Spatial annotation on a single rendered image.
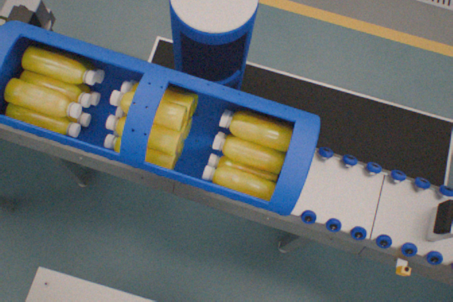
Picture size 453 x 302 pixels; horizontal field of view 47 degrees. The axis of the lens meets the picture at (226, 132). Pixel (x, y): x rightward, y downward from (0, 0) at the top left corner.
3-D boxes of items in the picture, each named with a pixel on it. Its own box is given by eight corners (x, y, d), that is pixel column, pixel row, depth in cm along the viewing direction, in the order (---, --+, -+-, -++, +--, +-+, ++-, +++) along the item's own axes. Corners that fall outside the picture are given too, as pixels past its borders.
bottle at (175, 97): (195, 95, 141) (129, 74, 142) (187, 120, 141) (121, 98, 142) (197, 99, 148) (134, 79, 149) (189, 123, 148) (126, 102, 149)
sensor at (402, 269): (404, 276, 155) (410, 276, 150) (394, 273, 155) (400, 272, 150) (409, 251, 157) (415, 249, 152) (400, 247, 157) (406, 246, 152)
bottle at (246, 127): (296, 124, 144) (232, 103, 145) (293, 138, 139) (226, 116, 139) (288, 143, 148) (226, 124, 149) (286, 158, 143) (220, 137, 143)
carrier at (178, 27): (166, 83, 249) (194, 135, 242) (153, -24, 166) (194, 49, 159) (220, 58, 254) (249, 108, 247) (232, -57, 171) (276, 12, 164)
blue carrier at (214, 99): (281, 226, 151) (301, 203, 124) (-4, 133, 154) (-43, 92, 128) (305, 137, 161) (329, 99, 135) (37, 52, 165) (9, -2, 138)
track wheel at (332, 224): (344, 224, 149) (344, 220, 151) (328, 219, 149) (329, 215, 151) (338, 235, 152) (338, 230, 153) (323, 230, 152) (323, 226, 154)
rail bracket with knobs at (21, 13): (32, 50, 169) (22, 35, 160) (11, 44, 170) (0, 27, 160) (44, 24, 172) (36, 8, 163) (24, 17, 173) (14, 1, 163)
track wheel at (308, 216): (318, 216, 149) (319, 212, 151) (303, 211, 150) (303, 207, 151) (313, 227, 152) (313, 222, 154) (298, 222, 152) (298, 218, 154)
